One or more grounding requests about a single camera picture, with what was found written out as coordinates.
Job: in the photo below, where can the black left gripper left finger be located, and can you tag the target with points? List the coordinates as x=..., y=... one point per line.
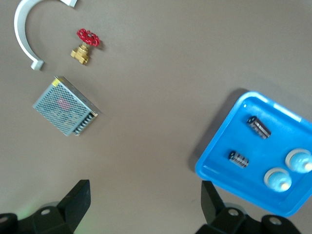
x=73, y=207

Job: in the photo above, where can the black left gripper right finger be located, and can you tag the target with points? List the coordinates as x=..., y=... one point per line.
x=219, y=219

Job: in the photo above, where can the small dark cylindrical capacitor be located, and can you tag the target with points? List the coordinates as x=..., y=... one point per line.
x=239, y=159

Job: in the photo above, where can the blue dome bell cream base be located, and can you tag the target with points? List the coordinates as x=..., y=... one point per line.
x=301, y=161
x=278, y=180

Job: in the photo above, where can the large dark cylindrical capacitor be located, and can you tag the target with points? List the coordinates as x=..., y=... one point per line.
x=259, y=127

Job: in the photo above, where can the blue plastic tray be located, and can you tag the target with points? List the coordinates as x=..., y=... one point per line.
x=265, y=153

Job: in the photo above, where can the metal mesh power supply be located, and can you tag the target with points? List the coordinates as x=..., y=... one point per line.
x=63, y=107

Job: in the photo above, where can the brass valve red handwheel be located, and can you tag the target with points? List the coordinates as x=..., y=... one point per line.
x=80, y=54

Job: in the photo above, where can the brown table cover mat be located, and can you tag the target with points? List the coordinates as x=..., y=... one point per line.
x=156, y=73

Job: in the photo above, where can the white curved plastic bracket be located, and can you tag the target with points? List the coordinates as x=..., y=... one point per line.
x=19, y=31

